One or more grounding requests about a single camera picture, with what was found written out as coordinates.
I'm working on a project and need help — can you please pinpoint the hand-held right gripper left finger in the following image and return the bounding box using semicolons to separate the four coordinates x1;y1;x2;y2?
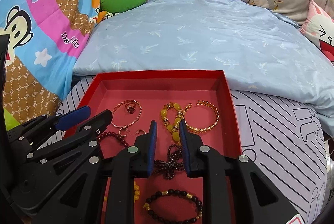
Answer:
31;120;158;224

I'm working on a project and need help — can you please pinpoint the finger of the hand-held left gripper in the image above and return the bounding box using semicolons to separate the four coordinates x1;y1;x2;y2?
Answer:
26;109;113;163
6;106;91;147

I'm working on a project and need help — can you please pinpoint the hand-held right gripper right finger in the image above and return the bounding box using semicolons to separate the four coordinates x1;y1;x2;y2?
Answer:
179;119;300;224

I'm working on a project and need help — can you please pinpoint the gold chain-link cuff bracelet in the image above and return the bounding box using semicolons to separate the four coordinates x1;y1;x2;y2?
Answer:
183;100;220;134

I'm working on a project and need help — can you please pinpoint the garnet bead strand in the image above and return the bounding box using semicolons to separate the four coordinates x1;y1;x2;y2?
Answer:
153;144;186;180

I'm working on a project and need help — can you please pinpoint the yellow stone bracelet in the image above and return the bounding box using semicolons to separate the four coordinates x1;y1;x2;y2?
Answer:
160;102;192;145

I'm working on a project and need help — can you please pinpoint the dark red bead bracelet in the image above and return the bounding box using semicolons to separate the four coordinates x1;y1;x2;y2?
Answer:
97;131;131;147

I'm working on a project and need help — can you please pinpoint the rose gold bangle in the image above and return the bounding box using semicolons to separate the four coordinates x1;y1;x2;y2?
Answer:
112;100;143;128

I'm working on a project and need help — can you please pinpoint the dark brown bead bracelet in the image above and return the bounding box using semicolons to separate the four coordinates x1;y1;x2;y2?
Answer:
143;189;203;224

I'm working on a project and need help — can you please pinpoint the red cardboard box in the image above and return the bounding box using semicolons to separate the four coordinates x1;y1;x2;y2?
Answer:
63;70;242;224

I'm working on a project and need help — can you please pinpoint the yellow round bead bracelet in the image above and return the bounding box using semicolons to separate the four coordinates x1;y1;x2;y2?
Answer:
104;181;140;204

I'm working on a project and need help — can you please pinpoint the cartoon monkey blanket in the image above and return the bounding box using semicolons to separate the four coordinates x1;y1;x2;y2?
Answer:
0;0;105;130

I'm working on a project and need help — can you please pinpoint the light blue pillow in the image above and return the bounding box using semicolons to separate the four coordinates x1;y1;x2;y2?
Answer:
73;0;334;120

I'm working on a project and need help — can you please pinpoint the pink rabbit pillow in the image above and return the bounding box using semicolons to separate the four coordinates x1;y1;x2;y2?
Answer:
300;0;334;63

